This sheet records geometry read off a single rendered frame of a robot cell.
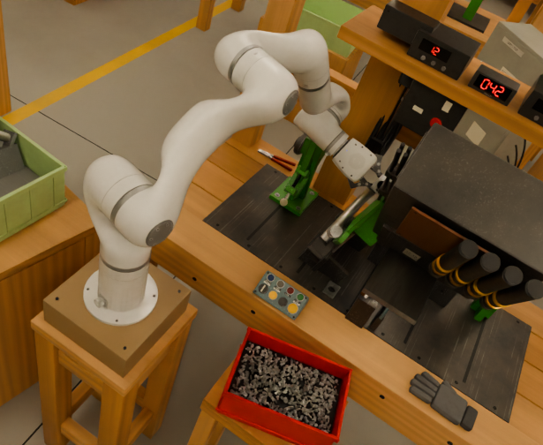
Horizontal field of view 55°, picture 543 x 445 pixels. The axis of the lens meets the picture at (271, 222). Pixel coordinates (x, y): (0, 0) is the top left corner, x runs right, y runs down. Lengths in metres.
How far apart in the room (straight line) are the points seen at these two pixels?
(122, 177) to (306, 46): 0.49
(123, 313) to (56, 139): 2.07
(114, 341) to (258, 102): 0.69
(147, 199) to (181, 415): 1.41
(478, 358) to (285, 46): 1.13
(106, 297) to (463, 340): 1.10
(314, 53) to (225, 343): 1.63
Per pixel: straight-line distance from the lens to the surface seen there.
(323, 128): 1.56
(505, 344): 1.91
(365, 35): 1.61
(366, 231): 1.56
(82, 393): 2.11
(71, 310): 1.44
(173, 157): 1.12
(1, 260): 1.75
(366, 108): 1.80
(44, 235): 1.80
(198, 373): 2.45
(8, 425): 2.35
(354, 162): 1.57
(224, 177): 1.94
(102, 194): 1.15
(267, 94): 1.11
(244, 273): 1.63
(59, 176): 1.78
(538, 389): 1.92
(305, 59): 1.24
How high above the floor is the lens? 2.15
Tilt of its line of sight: 44 degrees down
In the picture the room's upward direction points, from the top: 22 degrees clockwise
